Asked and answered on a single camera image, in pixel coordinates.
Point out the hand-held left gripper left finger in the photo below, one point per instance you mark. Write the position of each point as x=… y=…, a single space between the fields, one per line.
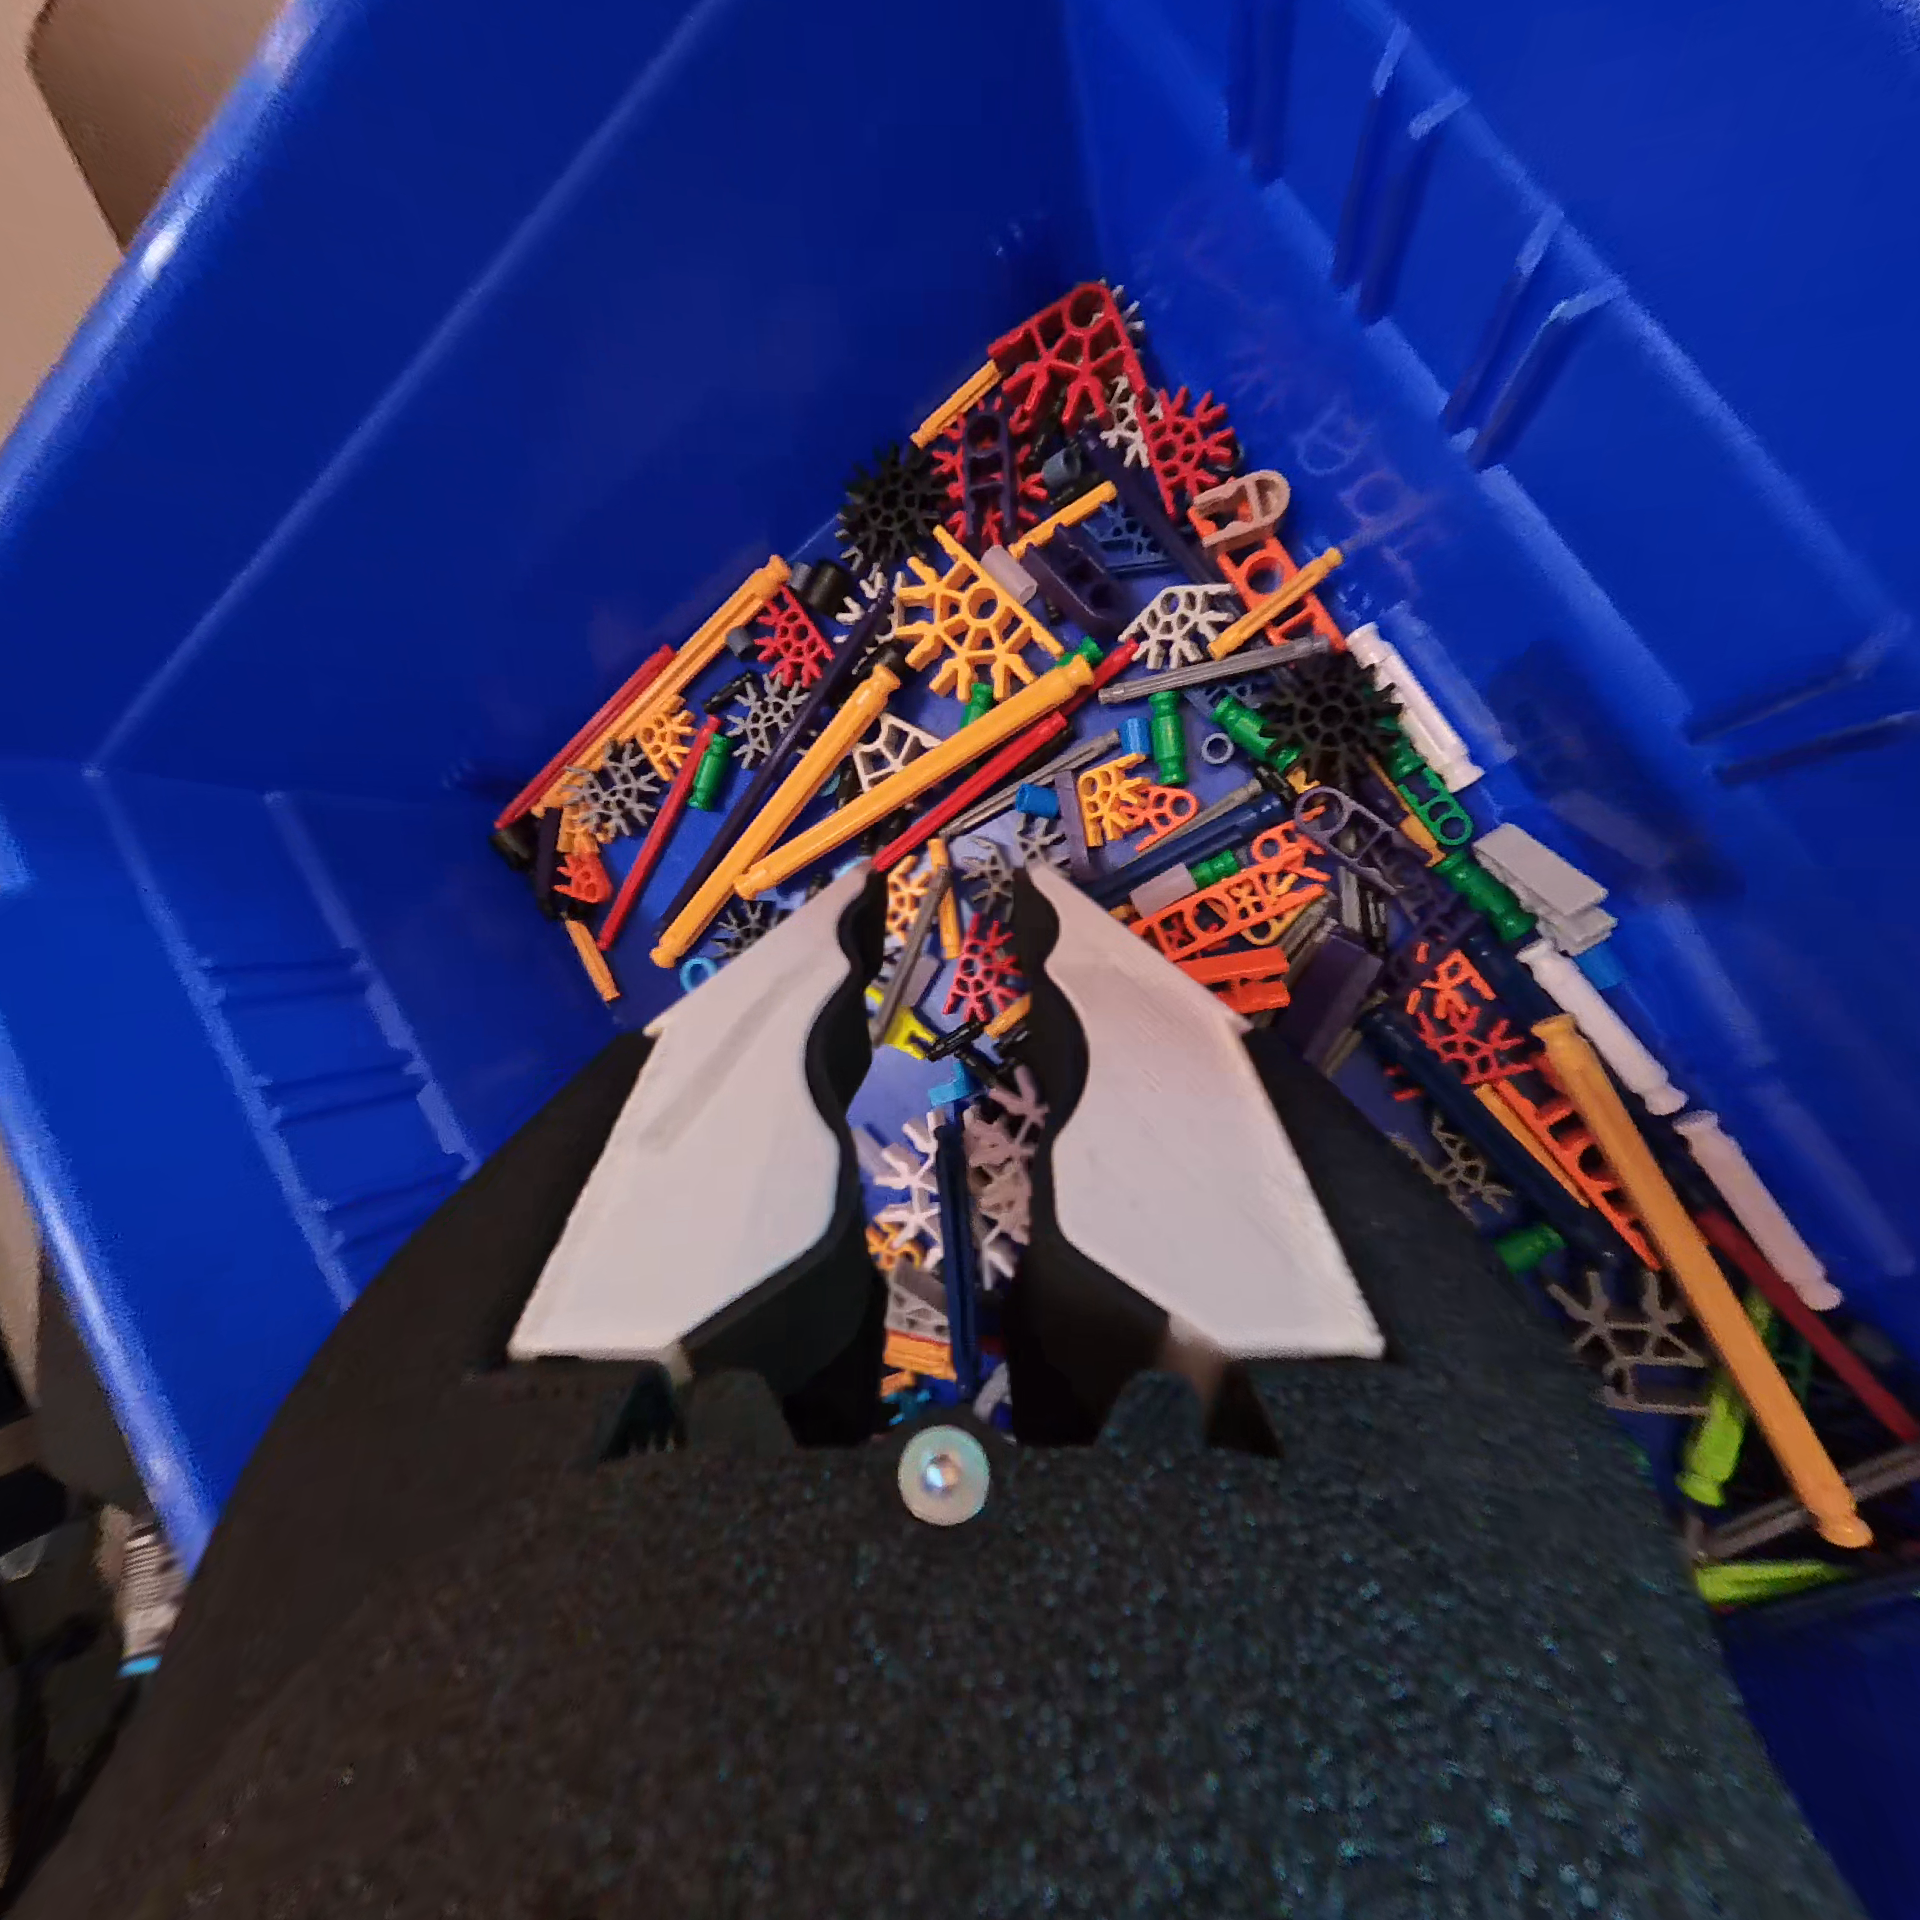
x=706 y=1186

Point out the blue plastic bin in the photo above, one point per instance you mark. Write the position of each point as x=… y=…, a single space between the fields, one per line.
x=598 y=451

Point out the brown cardboard box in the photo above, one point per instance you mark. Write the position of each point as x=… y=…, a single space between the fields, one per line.
x=136 y=89

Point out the pile of toy building pieces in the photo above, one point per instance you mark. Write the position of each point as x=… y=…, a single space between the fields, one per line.
x=973 y=616

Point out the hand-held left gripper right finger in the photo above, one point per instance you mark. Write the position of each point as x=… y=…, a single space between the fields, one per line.
x=1199 y=1186

